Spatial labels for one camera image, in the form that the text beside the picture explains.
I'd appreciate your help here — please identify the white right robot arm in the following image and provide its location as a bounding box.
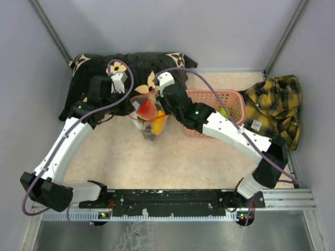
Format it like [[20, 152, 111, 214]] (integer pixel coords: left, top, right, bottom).
[[160, 84, 287, 207]]

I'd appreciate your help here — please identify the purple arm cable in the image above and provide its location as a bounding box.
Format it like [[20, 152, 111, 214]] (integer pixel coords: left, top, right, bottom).
[[154, 67, 300, 227], [21, 59, 136, 216]]

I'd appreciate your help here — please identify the pink plastic basket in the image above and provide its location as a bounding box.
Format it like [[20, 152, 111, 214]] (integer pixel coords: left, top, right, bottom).
[[186, 89, 247, 126]]

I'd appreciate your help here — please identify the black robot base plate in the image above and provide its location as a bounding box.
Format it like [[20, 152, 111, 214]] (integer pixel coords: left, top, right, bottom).
[[79, 189, 250, 217]]

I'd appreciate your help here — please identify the watermelon slice toy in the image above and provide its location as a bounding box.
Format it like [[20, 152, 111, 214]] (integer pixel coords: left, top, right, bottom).
[[137, 99, 158, 121]]

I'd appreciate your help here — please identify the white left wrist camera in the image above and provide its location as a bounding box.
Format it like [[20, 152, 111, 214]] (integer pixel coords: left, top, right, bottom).
[[110, 72, 127, 94]]

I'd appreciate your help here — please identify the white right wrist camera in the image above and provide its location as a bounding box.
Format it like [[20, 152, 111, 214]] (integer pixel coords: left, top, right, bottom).
[[154, 72, 175, 91]]

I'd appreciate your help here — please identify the green custard apple toy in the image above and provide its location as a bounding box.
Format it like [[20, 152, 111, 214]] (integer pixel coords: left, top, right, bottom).
[[217, 107, 231, 120]]

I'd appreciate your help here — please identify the aluminium frame rail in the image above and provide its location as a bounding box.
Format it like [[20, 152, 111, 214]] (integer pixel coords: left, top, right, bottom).
[[41, 189, 315, 222]]

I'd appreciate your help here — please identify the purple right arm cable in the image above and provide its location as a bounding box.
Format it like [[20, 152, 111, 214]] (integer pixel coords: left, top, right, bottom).
[[154, 67, 300, 227]]

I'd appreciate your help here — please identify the black floral pillow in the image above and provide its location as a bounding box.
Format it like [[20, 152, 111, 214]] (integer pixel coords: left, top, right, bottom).
[[58, 52, 198, 122]]

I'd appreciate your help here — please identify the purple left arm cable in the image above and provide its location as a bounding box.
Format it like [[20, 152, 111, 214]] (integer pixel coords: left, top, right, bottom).
[[21, 59, 136, 216]]

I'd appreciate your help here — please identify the yellow mango toy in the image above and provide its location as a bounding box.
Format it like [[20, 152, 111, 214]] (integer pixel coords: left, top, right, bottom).
[[151, 110, 166, 135]]

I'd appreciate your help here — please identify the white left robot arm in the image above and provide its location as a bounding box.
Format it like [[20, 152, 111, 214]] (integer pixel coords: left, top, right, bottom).
[[20, 72, 133, 212]]

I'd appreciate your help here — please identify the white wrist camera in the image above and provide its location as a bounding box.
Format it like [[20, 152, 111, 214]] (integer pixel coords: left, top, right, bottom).
[[154, 72, 175, 91], [110, 72, 127, 94]]

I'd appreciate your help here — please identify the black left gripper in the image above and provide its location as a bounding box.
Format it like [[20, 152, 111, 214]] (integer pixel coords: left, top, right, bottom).
[[102, 88, 135, 116]]

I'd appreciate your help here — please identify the clear zip top bag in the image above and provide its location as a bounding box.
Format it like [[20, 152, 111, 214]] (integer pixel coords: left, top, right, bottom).
[[129, 90, 168, 141]]

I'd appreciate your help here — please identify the yellow plaid shirt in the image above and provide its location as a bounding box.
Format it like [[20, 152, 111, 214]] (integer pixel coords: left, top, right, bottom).
[[240, 75, 302, 151]]

